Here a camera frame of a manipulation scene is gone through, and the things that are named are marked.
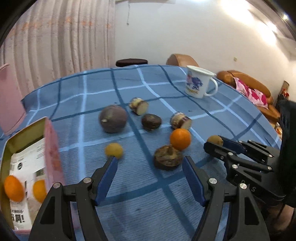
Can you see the orange in tray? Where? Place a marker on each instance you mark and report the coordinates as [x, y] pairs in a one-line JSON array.
[[39, 190], [13, 189]]

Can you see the tan leather armchair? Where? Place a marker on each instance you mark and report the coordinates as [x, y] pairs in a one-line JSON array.
[[181, 60]]

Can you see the white enamel mug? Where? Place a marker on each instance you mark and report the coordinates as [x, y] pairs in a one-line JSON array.
[[198, 80]]

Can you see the dark brown water chestnut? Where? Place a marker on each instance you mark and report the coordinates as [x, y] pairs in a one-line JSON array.
[[151, 122]]

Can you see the pink floral curtain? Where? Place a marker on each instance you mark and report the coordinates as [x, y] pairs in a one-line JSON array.
[[54, 39]]

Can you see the brown taro chunk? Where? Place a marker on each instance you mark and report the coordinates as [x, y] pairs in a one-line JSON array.
[[167, 158]]

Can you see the dark round stool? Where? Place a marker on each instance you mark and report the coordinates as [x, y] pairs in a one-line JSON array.
[[130, 62]]

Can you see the pink floral cloth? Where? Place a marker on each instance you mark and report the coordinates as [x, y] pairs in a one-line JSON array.
[[255, 96]]

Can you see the pink metal tin tray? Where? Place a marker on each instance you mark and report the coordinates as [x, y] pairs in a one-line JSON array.
[[41, 128]]

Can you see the brown leather sofa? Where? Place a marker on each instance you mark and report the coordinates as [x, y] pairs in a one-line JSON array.
[[228, 77]]

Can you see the pink cylindrical canister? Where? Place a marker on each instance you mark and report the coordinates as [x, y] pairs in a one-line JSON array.
[[12, 109]]

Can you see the yellow-green lime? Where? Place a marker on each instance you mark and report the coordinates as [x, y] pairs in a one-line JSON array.
[[114, 149]]

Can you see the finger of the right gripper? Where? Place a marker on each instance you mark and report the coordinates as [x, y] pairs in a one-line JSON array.
[[254, 150], [222, 155]]

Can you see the small brown-green kiwi fruit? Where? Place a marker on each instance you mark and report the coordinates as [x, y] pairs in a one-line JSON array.
[[215, 139]]

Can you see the printed paper sheet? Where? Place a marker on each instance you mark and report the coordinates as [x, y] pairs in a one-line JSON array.
[[28, 166]]

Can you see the blue plaid tablecloth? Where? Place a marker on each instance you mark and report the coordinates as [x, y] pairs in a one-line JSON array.
[[144, 203]]

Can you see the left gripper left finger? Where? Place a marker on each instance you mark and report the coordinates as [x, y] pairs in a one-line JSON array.
[[54, 219]]

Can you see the orange tangerine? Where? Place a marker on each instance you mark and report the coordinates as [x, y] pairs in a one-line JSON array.
[[180, 139]]

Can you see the orange in tray right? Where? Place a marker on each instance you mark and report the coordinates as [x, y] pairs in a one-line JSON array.
[[39, 190]]

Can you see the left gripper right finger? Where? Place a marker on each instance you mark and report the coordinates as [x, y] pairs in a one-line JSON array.
[[244, 222]]

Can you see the orange in tray left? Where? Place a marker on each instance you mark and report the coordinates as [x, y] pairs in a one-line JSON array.
[[13, 189]]

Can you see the large purple round fruit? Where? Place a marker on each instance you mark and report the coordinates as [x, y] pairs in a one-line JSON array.
[[113, 119]]

